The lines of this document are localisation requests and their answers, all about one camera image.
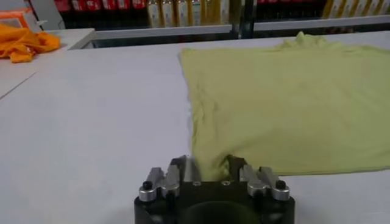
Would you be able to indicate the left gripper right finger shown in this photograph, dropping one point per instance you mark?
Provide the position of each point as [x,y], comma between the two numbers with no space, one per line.
[259,181]

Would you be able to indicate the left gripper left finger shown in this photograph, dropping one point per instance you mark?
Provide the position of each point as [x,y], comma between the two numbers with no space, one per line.
[170,179]

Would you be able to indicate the light green t-shirt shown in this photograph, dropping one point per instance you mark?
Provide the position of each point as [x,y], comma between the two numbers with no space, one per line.
[274,106]

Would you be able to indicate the large white work table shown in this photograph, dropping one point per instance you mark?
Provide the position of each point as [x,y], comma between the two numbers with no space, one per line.
[91,137]

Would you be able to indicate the white drink display shelf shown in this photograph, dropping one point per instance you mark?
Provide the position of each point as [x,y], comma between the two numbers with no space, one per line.
[161,32]
[320,23]

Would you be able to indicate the yellow juice bottle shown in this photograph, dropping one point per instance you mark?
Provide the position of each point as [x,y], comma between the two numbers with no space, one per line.
[369,6]
[182,13]
[167,13]
[383,6]
[210,12]
[356,6]
[153,13]
[224,12]
[329,7]
[342,7]
[195,13]

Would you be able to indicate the red cap cola bottle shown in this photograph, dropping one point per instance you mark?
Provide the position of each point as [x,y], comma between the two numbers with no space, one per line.
[109,4]
[62,4]
[139,3]
[123,3]
[78,4]
[93,4]

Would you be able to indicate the long white side table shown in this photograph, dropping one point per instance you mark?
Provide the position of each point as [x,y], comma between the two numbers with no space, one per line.
[18,76]

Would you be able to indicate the crumpled orange cloth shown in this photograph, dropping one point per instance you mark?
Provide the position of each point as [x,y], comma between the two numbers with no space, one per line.
[24,42]

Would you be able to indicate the orange and white box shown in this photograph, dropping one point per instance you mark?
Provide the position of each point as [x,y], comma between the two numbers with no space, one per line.
[15,13]

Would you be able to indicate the black vertical shelf post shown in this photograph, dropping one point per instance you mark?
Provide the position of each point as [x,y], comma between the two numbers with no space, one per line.
[243,18]

